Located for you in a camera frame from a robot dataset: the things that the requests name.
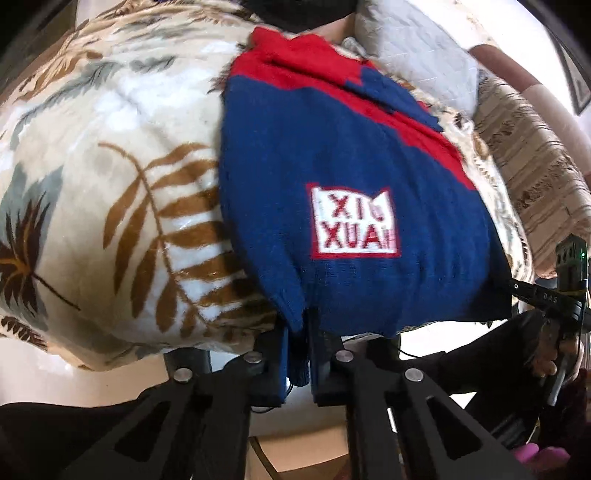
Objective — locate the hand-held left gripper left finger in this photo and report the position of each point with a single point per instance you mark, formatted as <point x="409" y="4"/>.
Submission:
<point x="273" y="374"/>

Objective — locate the person's right hand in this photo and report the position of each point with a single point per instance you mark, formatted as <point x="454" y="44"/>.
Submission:
<point x="547" y="355"/>

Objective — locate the red and blue knit sweater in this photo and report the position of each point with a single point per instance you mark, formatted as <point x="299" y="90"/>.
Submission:
<point x="351" y="152"/>

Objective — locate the pink object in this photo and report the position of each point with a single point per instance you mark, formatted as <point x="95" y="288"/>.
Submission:
<point x="540" y="459"/>

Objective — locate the peach pillow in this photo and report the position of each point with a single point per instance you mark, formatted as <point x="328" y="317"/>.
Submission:
<point x="334" y="32"/>

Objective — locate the pink brown sofa backrest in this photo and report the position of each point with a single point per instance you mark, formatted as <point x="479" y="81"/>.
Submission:
<point x="521" y="78"/>

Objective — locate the grey quilted pillow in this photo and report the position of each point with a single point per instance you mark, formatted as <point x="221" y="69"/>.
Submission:
<point x="415" y="50"/>

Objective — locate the person's black trousers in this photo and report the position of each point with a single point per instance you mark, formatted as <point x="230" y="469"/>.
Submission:
<point x="485" y="364"/>

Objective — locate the leaf print blanket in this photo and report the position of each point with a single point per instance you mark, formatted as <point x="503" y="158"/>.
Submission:
<point x="115" y="152"/>

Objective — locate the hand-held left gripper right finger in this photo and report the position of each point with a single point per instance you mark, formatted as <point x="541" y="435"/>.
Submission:
<point x="324" y="369"/>

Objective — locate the large framed wall picture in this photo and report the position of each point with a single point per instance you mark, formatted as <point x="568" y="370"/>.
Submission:
<point x="577" y="78"/>

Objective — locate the black clothing pile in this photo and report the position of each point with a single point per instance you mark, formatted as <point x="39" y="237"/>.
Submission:
<point x="300" y="11"/>

